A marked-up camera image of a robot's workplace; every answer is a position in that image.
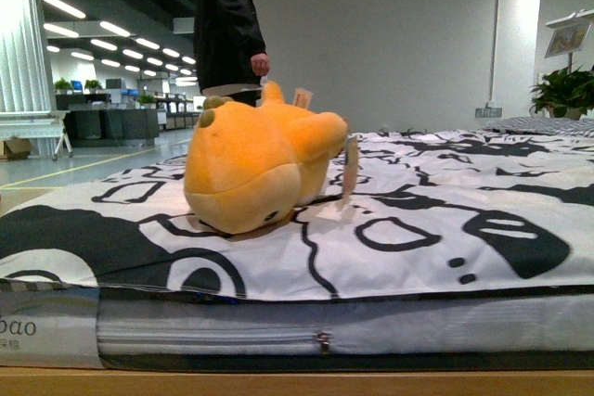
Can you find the person's bare hand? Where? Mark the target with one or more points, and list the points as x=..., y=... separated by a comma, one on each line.
x=260, y=64

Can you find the yellow plush dragon toy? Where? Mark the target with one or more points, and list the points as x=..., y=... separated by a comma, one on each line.
x=248, y=167

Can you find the person in black jacket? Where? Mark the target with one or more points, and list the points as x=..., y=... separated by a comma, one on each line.
x=226, y=34

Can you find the paper hang tag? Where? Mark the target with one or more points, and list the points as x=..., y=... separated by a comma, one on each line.
x=350, y=171

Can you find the dark office counter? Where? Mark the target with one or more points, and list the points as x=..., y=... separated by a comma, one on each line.
x=93, y=121

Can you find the white ribbed partition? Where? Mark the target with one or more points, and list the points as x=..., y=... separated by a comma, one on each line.
x=26, y=77

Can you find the cardboard box on floor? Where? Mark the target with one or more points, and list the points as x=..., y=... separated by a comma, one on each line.
x=15, y=148

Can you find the black and white bedsheet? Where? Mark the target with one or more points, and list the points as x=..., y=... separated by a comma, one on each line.
x=432, y=214

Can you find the green potted plant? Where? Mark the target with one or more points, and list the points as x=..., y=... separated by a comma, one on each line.
x=564, y=93

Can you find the framed picture on stand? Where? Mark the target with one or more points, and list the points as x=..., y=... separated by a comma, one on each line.
x=569, y=35

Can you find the striped grey pillow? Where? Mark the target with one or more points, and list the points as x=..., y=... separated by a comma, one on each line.
x=543, y=126

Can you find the white zippered mattress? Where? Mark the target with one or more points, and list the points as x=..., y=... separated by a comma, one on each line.
x=47, y=325

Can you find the wall power socket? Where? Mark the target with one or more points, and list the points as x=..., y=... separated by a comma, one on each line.
x=488, y=113

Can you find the wooden bed frame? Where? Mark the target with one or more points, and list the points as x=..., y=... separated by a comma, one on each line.
x=47, y=381

